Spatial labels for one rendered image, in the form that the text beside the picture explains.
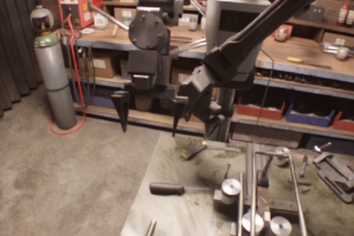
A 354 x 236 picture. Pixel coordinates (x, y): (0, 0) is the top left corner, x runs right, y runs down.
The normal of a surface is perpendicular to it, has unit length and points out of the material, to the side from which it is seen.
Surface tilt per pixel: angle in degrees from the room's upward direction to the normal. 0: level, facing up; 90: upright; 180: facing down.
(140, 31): 60
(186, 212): 0
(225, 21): 90
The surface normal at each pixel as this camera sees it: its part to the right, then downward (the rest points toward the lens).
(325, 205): 0.04, -0.82
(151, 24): -0.07, 0.07
